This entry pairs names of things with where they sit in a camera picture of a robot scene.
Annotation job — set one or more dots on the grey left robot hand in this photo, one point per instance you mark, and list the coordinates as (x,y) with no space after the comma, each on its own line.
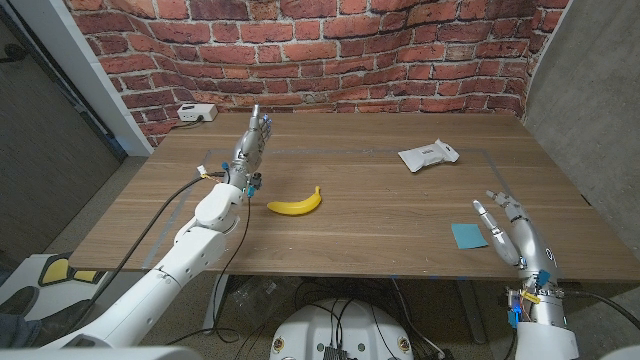
(247,150)

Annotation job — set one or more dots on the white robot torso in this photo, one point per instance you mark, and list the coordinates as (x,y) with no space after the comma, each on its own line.
(100,355)

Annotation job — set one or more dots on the white plastic package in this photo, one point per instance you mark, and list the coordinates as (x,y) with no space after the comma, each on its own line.
(427,156)

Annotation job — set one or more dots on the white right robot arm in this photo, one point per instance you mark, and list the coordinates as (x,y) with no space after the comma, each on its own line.
(547,340)

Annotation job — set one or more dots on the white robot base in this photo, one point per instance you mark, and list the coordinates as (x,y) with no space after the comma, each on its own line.
(310,325)

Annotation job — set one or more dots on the white power box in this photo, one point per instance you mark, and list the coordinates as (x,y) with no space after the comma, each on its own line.
(196,112)

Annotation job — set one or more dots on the white post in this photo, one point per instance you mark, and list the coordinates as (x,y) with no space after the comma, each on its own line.
(85,75)

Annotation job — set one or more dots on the blue jeans leg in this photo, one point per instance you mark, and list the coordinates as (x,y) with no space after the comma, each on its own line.
(17,332)

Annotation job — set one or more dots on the white table leg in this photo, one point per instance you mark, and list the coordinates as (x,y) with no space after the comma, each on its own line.
(215,305)

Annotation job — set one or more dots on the red brick printed backdrop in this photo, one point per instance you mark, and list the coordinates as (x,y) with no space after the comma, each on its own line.
(310,50)

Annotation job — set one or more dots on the blue sticky note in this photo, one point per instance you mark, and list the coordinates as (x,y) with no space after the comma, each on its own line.
(467,236)

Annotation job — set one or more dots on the clear plastic bag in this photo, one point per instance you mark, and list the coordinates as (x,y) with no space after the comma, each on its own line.
(262,297)

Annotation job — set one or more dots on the grey table leg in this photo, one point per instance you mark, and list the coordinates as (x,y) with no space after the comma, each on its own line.
(472,315)

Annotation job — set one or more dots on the white yellow black panel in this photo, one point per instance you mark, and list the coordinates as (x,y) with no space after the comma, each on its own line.
(57,270)

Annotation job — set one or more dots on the black shoe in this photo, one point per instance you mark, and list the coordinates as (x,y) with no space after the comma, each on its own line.
(17,301)
(62,322)

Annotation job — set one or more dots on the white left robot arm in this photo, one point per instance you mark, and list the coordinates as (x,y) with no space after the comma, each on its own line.
(195,250)

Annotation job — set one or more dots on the yellow toy banana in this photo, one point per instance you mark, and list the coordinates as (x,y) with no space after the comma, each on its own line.
(295,208)

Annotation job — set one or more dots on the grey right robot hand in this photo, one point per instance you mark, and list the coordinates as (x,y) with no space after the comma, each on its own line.
(530,245)

